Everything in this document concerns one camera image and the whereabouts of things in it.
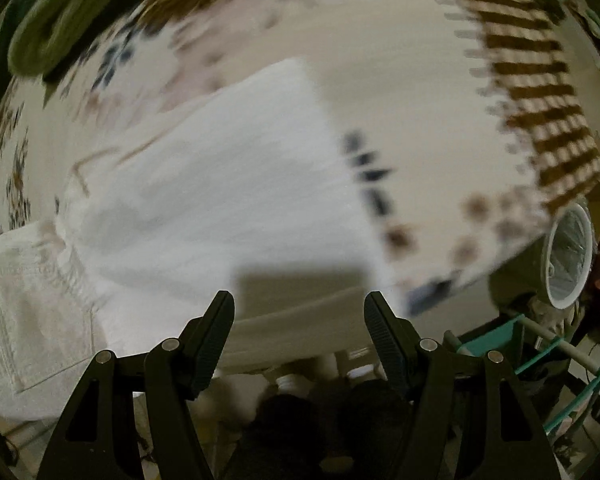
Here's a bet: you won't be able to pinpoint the patterned cream bedsheet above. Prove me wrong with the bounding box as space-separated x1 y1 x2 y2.
0 0 600 376

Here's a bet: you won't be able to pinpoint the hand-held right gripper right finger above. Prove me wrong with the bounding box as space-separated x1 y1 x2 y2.
363 291 562 480

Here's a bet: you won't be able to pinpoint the white round fan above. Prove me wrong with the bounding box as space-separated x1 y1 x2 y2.
542 202 597 310

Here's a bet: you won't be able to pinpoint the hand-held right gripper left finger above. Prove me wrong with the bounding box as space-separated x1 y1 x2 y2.
36 290 236 480

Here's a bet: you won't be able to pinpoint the teal metal rack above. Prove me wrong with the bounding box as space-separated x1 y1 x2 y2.
442 312 600 436

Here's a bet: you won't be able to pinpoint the white pants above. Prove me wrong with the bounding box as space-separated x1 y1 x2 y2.
0 58 398 423

